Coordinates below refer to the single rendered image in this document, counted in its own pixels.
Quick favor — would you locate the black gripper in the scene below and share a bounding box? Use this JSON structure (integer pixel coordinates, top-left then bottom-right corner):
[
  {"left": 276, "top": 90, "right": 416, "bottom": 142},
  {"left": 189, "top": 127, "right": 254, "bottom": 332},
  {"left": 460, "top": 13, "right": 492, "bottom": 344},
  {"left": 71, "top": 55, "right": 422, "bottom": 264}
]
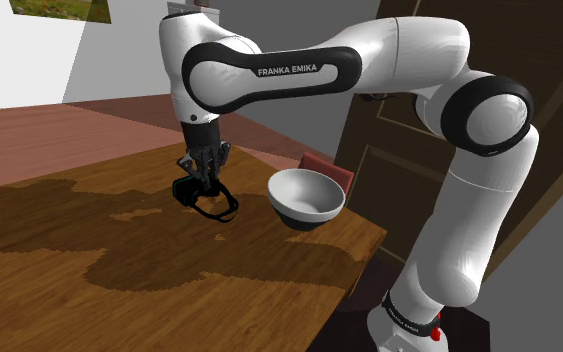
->
[{"left": 176, "top": 119, "right": 232, "bottom": 197}]

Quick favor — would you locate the white bowl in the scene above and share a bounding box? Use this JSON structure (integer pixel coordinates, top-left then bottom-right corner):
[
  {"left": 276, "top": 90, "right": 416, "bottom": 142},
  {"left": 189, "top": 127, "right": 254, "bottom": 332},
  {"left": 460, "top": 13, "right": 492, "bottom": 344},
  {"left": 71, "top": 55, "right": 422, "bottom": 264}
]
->
[{"left": 266, "top": 167, "right": 347, "bottom": 233}]

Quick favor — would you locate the red chair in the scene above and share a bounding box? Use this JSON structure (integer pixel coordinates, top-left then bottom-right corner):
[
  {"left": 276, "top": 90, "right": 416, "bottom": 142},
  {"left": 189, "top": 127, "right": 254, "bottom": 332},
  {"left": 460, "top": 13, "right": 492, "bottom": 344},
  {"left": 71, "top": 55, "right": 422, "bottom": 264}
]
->
[{"left": 297, "top": 151, "right": 356, "bottom": 197}]

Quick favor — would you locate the wooden table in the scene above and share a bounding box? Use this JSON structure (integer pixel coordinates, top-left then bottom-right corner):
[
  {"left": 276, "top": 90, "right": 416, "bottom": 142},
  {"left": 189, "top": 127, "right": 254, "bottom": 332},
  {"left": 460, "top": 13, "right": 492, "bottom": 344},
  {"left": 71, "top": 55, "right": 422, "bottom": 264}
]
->
[{"left": 0, "top": 141, "right": 388, "bottom": 352}]

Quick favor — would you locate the dark brown door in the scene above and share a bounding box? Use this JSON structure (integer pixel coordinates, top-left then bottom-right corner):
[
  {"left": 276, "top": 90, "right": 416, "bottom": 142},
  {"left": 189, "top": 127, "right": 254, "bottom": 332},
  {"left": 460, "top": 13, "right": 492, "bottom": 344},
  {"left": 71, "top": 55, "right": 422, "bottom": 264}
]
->
[{"left": 333, "top": 0, "right": 563, "bottom": 282}]

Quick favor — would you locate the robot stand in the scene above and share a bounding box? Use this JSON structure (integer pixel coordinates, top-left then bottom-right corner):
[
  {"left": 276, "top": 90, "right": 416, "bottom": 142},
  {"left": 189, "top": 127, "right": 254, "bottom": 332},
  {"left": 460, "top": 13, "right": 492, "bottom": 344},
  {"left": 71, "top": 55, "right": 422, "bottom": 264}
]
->
[{"left": 434, "top": 304, "right": 493, "bottom": 352}]

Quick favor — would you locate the black device with strap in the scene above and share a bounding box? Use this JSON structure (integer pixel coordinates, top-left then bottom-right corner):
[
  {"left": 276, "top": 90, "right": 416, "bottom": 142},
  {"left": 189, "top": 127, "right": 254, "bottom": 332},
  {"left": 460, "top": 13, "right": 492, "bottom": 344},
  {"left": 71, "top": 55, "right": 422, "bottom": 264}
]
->
[{"left": 172, "top": 175, "right": 240, "bottom": 224}]

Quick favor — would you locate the green wall picture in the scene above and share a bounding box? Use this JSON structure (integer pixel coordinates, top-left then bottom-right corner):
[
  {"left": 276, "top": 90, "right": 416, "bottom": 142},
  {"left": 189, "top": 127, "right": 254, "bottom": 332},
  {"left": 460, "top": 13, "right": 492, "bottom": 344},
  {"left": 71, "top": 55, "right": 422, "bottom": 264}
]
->
[{"left": 8, "top": 0, "right": 113, "bottom": 25}]

